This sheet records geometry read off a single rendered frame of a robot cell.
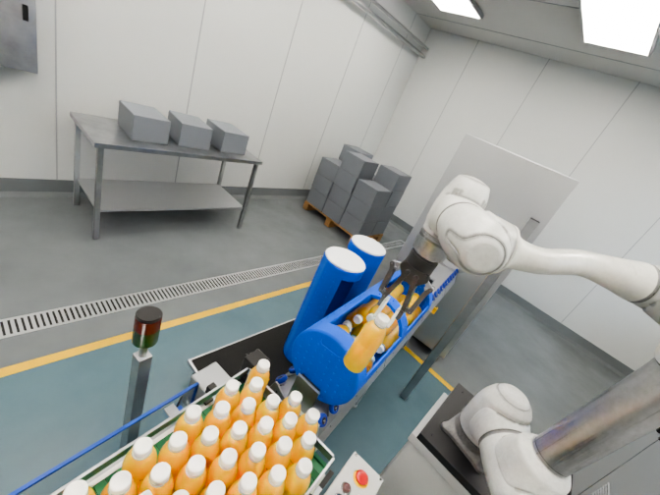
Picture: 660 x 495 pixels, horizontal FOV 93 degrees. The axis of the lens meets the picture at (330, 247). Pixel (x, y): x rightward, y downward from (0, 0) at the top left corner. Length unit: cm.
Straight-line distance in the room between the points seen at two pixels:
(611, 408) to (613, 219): 500
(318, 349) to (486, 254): 73
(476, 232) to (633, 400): 57
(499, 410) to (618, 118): 518
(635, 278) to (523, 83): 542
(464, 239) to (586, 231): 536
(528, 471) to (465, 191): 75
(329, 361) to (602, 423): 73
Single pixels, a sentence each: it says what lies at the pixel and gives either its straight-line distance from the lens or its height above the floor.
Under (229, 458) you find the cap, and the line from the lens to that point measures 94.
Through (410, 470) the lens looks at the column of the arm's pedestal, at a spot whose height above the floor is 85.
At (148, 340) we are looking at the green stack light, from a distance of 100.
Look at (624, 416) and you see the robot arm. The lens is 103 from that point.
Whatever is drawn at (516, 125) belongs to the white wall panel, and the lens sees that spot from 613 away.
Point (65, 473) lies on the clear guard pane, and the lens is 116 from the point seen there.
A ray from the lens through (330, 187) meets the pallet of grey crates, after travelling 504.
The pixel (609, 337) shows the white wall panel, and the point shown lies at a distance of 624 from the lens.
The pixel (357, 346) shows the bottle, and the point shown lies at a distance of 97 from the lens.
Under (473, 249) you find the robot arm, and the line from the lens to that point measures 59.
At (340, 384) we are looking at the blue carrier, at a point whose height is 109.
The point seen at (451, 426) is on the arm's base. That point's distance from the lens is 139.
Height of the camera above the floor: 193
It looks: 26 degrees down
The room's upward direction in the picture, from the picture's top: 24 degrees clockwise
